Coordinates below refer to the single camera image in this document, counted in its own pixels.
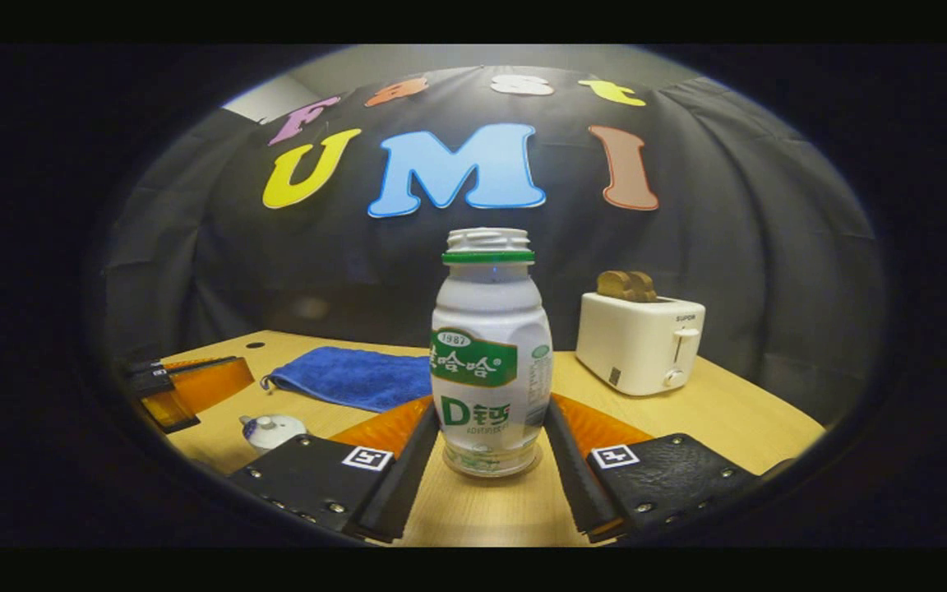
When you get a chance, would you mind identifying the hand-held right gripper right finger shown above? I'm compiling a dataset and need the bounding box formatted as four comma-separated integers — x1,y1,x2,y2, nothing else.
543,395,762,545

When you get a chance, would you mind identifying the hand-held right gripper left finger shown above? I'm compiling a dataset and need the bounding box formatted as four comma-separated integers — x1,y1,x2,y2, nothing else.
227,397,441,545

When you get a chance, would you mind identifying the white water bottle green label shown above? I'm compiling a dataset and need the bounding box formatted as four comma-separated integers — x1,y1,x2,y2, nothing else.
430,228,555,478

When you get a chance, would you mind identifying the blue towel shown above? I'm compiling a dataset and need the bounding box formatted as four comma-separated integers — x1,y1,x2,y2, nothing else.
260,346,433,414

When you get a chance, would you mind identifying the black backdrop cloth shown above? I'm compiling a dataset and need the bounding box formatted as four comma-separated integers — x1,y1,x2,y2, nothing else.
99,64,885,428

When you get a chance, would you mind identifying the white toaster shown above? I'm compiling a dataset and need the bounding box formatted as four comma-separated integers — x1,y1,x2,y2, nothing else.
575,292,707,397

